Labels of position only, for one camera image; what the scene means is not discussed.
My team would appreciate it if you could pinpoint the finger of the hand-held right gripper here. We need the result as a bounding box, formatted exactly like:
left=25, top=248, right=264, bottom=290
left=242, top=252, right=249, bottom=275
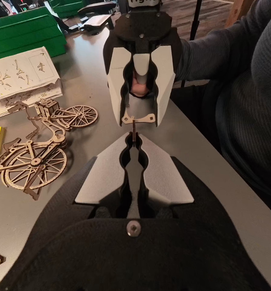
left=149, top=45, right=176, bottom=127
left=108, top=46, right=135, bottom=126

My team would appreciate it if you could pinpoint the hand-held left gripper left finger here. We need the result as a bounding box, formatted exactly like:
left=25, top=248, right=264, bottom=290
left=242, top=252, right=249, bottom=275
left=75, top=132, right=132, bottom=206

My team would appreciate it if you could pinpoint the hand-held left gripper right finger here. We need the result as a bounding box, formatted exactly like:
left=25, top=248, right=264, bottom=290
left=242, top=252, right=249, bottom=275
left=138, top=133, right=194, bottom=213

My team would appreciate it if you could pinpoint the wooden crank-shaped model part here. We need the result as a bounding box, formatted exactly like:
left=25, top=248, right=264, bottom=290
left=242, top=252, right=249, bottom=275
left=121, top=111, right=156, bottom=125

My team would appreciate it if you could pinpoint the person's right forearm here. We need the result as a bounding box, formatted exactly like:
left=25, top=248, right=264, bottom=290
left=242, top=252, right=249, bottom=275
left=175, top=0, right=271, bottom=82

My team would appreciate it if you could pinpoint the wooden bicycle model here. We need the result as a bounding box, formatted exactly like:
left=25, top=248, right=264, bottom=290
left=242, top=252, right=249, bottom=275
left=0, top=98, right=99, bottom=201

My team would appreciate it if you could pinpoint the person's right hand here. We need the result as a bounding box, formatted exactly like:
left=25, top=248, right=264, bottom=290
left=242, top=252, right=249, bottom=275
left=130, top=70, right=149, bottom=97

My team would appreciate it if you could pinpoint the green plastic bin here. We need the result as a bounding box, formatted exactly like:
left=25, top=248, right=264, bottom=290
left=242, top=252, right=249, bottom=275
left=0, top=6, right=67, bottom=62
left=48, top=0, right=88, bottom=19

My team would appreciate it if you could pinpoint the person's torso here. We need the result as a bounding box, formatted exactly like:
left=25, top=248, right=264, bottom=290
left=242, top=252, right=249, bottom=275
left=214, top=14, right=271, bottom=200

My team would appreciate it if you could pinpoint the white instruction booklet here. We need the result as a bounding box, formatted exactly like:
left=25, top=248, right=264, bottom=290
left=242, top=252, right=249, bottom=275
left=0, top=46, right=60, bottom=98

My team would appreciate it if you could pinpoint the wooden part sheet stack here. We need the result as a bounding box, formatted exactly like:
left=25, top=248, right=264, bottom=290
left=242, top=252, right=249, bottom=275
left=0, top=78, right=63, bottom=120

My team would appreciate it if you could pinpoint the wooden support post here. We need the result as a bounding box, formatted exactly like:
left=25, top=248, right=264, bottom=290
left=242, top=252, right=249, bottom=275
left=224, top=0, right=259, bottom=29

